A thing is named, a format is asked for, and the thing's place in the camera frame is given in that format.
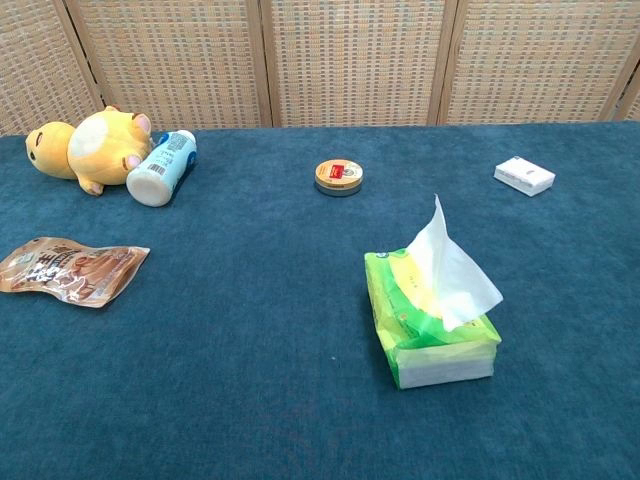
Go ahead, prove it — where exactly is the round gold tin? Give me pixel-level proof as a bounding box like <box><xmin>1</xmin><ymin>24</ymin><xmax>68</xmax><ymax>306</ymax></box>
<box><xmin>314</xmin><ymin>159</ymin><xmax>365</xmax><ymax>198</ymax></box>

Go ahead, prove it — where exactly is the blue table cloth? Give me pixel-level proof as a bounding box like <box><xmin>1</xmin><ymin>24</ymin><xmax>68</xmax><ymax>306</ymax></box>
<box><xmin>0</xmin><ymin>120</ymin><xmax>640</xmax><ymax>480</ymax></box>

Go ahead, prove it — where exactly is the white rectangular plastic box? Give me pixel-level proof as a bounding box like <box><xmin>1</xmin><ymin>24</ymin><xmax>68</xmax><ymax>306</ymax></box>
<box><xmin>493</xmin><ymin>155</ymin><xmax>557</xmax><ymax>198</ymax></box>

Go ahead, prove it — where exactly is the white blue plastic bottle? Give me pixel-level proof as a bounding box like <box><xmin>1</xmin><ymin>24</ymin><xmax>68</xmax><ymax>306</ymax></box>
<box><xmin>125</xmin><ymin>129</ymin><xmax>197</xmax><ymax>208</ymax></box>

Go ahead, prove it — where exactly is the yellow plush hamster toy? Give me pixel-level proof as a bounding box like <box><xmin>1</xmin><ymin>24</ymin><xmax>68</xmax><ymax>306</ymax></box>
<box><xmin>25</xmin><ymin>105</ymin><xmax>154</xmax><ymax>197</ymax></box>

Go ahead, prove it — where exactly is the green plastic tissue pack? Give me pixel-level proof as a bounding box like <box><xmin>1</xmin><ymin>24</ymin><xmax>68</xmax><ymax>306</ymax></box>
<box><xmin>363</xmin><ymin>248</ymin><xmax>503</xmax><ymax>391</ymax></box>

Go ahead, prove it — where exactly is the brown snack bag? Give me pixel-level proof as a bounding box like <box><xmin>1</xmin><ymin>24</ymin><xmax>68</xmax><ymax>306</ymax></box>
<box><xmin>0</xmin><ymin>236</ymin><xmax>151</xmax><ymax>309</ymax></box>

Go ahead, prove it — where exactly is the woven folding screen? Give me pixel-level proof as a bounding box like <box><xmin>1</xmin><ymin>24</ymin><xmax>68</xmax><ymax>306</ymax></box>
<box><xmin>0</xmin><ymin>0</ymin><xmax>640</xmax><ymax>137</ymax></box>

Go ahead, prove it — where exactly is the white tissue sheet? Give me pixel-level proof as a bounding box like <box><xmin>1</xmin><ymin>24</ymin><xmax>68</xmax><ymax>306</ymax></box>
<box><xmin>404</xmin><ymin>193</ymin><xmax>505</xmax><ymax>333</ymax></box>

